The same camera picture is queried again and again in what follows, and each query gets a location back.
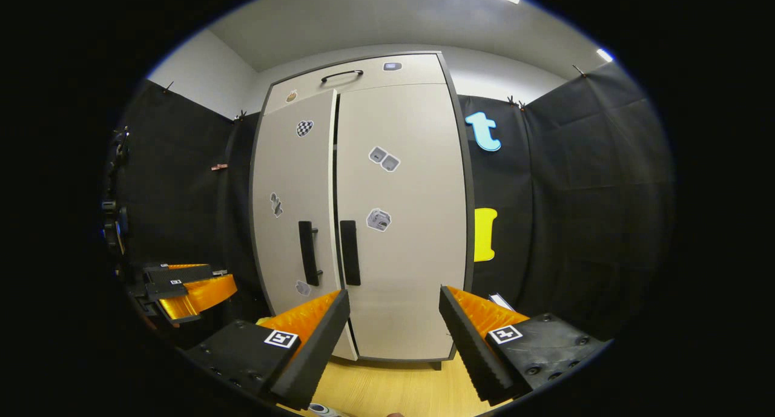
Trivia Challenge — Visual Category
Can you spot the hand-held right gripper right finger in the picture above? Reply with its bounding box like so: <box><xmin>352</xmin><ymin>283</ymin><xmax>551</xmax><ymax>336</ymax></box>
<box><xmin>439</xmin><ymin>285</ymin><xmax>612</xmax><ymax>406</ymax></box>

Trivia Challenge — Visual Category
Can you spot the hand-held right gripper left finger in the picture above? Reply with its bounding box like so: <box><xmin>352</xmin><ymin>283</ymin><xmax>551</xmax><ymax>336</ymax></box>
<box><xmin>182</xmin><ymin>289</ymin><xmax>352</xmax><ymax>410</ymax></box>

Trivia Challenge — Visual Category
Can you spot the cabinet door with bar handle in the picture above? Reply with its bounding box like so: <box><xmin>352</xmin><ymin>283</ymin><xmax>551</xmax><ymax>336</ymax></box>
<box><xmin>251</xmin><ymin>89</ymin><xmax>359</xmax><ymax>362</ymax></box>

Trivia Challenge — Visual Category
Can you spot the grey cabinet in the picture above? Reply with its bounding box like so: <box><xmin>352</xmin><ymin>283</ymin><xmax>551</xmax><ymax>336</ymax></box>
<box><xmin>249</xmin><ymin>51</ymin><xmax>476</xmax><ymax>370</ymax></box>

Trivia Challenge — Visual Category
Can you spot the cabinet drawer front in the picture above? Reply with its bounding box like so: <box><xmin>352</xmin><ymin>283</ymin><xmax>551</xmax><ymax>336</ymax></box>
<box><xmin>263</xmin><ymin>54</ymin><xmax>447</xmax><ymax>115</ymax></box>

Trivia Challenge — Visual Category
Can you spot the black device on stand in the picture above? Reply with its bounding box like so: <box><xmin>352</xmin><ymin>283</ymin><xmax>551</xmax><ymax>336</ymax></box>
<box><xmin>100</xmin><ymin>126</ymin><xmax>131</xmax><ymax>257</ymax></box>

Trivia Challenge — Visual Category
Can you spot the black bar door handle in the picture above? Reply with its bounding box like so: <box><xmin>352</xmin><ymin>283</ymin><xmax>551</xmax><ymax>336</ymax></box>
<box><xmin>298</xmin><ymin>220</ymin><xmax>323</xmax><ymax>287</ymax></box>

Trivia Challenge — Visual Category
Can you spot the black flat door handle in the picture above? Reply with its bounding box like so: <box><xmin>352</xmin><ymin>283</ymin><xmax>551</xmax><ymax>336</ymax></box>
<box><xmin>339</xmin><ymin>220</ymin><xmax>362</xmax><ymax>286</ymax></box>

